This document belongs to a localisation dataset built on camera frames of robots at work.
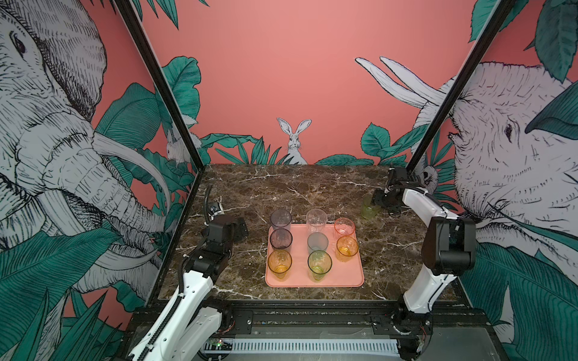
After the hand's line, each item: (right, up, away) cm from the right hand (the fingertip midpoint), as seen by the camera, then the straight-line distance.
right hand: (377, 198), depth 95 cm
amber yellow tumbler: (-41, -22, -17) cm, 50 cm away
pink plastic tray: (-18, -29, -9) cm, 35 cm away
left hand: (-59, -6, -17) cm, 62 cm away
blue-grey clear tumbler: (-42, -9, +2) cm, 43 cm away
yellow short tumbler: (-14, -20, -5) cm, 25 cm away
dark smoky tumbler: (-41, -15, -9) cm, 45 cm away
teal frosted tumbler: (-27, -16, -11) cm, 33 cm away
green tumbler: (-1, -6, +8) cm, 10 cm away
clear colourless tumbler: (-26, -11, +5) cm, 29 cm away
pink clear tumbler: (-14, -12, 0) cm, 19 cm away
